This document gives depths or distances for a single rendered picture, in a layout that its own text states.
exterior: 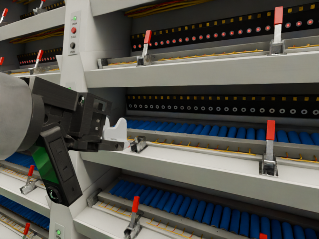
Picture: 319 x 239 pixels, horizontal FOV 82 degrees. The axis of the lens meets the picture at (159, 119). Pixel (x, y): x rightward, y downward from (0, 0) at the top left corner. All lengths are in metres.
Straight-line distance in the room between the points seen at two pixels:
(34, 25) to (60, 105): 0.58
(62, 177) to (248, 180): 0.29
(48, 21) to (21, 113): 0.58
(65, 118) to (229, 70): 0.28
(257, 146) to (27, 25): 0.81
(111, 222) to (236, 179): 0.34
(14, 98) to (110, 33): 0.49
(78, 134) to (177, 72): 0.23
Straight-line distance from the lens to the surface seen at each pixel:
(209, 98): 0.51
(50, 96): 0.26
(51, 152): 0.26
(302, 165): 0.41
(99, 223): 0.57
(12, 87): 0.22
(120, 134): 0.35
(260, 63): 0.37
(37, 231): 0.90
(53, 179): 0.29
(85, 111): 0.27
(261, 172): 0.37
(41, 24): 0.80
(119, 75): 0.48
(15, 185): 0.88
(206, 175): 0.38
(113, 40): 0.67
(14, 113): 0.21
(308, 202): 0.39
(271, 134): 0.37
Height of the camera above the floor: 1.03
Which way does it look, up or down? level
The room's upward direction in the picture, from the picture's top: 4 degrees clockwise
